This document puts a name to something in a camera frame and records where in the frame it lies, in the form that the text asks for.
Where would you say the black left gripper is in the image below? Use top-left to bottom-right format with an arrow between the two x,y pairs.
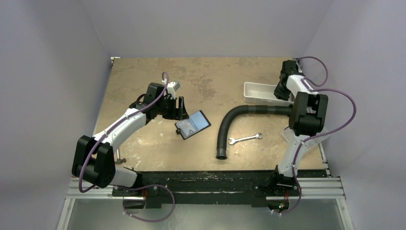
156,95 -> 188,120

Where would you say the silver VIP credit card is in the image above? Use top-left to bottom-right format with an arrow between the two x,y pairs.
180,119 -> 197,135

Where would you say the black leather card holder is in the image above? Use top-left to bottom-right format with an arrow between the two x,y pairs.
175,110 -> 211,140

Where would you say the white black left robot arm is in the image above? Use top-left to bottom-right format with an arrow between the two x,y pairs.
72,81 -> 189,196

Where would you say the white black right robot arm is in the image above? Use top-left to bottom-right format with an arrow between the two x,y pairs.
269,60 -> 328,195

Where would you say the white plastic tray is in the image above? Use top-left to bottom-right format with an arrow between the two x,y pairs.
243,82 -> 294,106

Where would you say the clear plastic organizer box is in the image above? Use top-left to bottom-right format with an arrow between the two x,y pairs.
282,127 -> 330,157

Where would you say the silver open-end wrench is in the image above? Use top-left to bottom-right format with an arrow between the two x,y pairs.
228,133 -> 262,145

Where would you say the small metal hammer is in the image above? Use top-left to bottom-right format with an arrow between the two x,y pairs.
115,149 -> 126,164

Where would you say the grey corrugated hose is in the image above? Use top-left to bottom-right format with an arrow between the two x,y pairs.
215,104 -> 294,161

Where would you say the black aluminium base frame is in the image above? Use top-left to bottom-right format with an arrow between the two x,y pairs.
67,170 -> 345,210

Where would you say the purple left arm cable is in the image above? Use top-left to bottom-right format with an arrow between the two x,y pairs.
78,71 -> 176,223

